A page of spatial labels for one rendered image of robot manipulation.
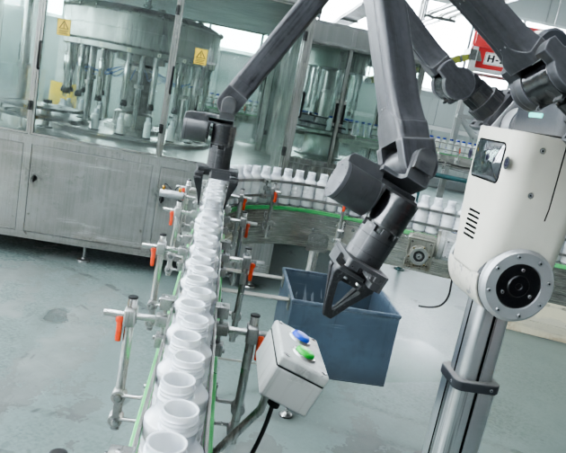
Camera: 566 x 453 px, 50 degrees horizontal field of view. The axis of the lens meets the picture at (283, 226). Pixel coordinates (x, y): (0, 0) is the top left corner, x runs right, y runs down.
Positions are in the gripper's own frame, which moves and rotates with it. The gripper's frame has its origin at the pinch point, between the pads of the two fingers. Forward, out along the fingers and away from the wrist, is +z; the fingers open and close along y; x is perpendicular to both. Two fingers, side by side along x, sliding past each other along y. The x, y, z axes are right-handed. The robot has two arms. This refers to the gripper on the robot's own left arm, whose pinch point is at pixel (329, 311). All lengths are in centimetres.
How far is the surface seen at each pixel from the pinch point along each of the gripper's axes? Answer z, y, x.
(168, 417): 9.2, 30.7, -17.9
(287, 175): -1, -194, 13
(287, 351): 7.8, 1.9, -2.7
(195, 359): 9.1, 16.1, -16.0
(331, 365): 31, -74, 34
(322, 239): 17, -194, 42
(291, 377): 10.3, 3.7, -0.7
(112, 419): 37.8, -13.0, -17.9
